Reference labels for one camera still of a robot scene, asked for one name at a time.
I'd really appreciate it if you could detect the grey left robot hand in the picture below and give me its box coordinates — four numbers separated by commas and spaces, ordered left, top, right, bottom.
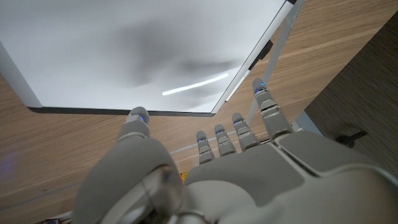
71, 77, 398, 224

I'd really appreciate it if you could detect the small whiteboard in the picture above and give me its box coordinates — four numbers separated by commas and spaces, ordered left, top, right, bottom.
0, 0, 298, 118

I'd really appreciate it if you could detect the white shelf cabinet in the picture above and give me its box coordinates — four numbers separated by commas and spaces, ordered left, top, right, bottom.
292, 111, 323, 136

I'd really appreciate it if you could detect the dark wooden door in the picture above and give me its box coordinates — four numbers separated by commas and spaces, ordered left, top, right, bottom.
303, 12, 398, 177

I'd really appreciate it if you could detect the black door handle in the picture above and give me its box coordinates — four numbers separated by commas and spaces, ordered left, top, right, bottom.
335, 129, 369, 149

